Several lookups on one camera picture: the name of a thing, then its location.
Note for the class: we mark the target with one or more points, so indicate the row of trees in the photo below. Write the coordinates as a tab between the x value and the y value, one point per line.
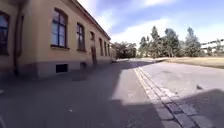
166	45

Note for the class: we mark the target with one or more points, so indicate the yellow building with dark windows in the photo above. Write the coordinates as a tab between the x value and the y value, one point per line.
40	36

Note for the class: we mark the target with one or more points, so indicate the white building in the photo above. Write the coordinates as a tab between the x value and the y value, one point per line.
213	44

